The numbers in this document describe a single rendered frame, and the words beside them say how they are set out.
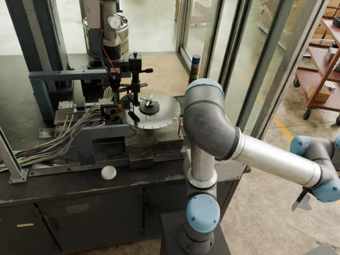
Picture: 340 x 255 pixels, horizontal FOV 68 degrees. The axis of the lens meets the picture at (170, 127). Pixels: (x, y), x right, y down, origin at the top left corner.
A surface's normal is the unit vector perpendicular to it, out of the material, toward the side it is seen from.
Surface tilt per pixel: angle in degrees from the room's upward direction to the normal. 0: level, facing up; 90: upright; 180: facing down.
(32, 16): 90
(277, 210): 0
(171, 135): 0
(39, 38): 90
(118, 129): 90
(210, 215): 7
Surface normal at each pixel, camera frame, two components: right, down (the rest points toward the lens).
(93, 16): 0.22, 0.68
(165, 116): 0.08, -0.73
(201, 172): -0.14, 0.67
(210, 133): -0.23, 0.07
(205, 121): -0.19, -0.26
